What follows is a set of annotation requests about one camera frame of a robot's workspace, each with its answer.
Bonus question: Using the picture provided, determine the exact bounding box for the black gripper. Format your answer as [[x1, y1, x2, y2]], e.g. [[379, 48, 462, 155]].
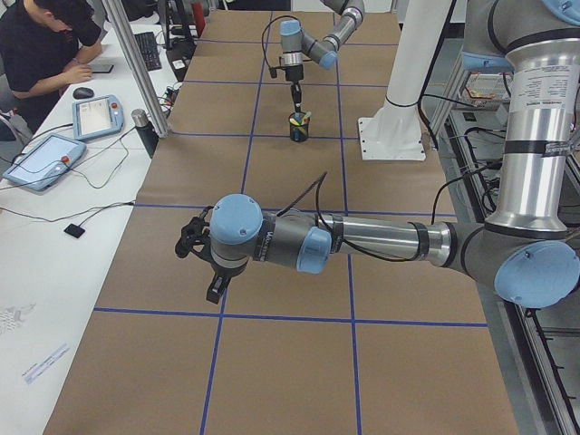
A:
[[283, 63, 304, 105], [175, 206, 247, 304]]

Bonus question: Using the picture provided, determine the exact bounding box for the aluminium frame post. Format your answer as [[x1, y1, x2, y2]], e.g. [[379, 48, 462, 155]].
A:
[[102, 0, 169, 138]]

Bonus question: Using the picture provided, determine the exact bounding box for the dark metal water bottle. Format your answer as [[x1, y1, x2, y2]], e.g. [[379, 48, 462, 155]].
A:
[[130, 109, 159, 159]]

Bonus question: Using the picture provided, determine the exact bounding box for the black mesh pen cup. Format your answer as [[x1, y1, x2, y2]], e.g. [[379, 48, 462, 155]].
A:
[[288, 111, 311, 142]]

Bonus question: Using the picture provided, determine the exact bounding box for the blue teach pendant far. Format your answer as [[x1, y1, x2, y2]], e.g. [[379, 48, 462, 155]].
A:
[[72, 95, 124, 140]]

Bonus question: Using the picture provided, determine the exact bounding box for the green highlighter pen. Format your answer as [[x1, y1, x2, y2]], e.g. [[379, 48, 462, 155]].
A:
[[301, 111, 312, 124]]

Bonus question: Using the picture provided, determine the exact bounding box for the small black square pad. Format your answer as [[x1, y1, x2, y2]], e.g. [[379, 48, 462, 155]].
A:
[[63, 223, 85, 239]]

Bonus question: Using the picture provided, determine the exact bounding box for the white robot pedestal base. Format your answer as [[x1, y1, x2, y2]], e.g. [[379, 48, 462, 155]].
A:
[[359, 0, 454, 161]]

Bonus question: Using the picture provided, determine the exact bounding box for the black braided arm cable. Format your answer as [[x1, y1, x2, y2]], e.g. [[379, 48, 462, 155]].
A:
[[275, 170, 504, 263], [260, 15, 300, 79]]

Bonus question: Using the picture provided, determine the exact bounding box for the blue teach pendant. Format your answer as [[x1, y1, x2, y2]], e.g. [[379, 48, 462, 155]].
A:
[[72, 95, 124, 140], [3, 134, 87, 193]]

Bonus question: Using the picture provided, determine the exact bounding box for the blue teach pendant near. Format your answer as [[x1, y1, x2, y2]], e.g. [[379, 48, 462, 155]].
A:
[[3, 134, 87, 193]]

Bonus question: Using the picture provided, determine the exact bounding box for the black keyboard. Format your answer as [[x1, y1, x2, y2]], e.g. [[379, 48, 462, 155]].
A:
[[134, 32, 162, 71]]

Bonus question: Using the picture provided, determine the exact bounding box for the black computer mouse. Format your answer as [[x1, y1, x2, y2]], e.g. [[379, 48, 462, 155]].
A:
[[72, 87, 94, 100]]

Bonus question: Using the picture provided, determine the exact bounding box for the person in black shirt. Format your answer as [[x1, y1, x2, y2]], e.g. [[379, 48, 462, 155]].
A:
[[1, 0, 102, 131]]

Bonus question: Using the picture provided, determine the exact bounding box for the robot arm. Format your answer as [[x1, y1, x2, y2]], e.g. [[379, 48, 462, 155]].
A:
[[272, 0, 365, 112], [175, 1, 579, 309]]

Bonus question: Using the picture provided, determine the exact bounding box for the blue highlighter pen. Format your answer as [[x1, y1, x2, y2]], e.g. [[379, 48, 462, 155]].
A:
[[292, 105, 301, 140]]

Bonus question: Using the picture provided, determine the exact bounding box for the black smartphone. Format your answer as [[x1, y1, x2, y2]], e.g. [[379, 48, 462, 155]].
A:
[[90, 63, 114, 74]]

